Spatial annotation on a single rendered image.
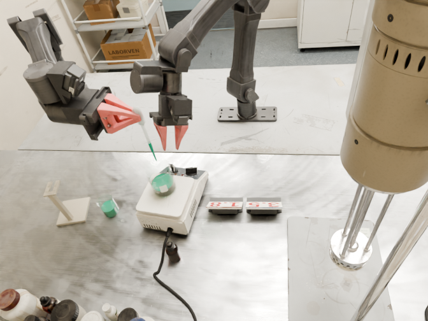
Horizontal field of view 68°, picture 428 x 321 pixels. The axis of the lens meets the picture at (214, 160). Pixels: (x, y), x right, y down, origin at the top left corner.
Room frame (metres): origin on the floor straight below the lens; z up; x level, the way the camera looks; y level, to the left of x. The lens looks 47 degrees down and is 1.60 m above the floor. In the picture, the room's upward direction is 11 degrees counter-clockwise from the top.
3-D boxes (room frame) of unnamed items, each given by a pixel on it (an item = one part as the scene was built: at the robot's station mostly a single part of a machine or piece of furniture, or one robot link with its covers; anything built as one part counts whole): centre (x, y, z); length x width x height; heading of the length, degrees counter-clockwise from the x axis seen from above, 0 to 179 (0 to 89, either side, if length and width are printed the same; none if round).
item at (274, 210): (0.46, -0.10, 0.92); 0.09 x 0.06 x 0.04; 77
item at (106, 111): (0.54, 0.16, 1.22); 0.09 x 0.07 x 0.07; 67
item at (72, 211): (0.57, 0.41, 0.96); 0.08 x 0.08 x 0.13; 88
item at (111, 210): (0.54, 0.30, 0.93); 0.04 x 0.04 x 0.06
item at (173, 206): (0.50, 0.13, 0.98); 0.12 x 0.12 x 0.01; 67
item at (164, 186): (0.52, 0.14, 1.03); 0.07 x 0.06 x 0.08; 50
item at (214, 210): (0.49, -0.01, 0.92); 0.09 x 0.06 x 0.04; 77
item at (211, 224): (0.44, 0.04, 0.91); 0.06 x 0.06 x 0.02
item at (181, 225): (0.52, 0.12, 0.94); 0.22 x 0.13 x 0.08; 157
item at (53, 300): (0.30, 0.40, 0.94); 0.03 x 0.03 x 0.08
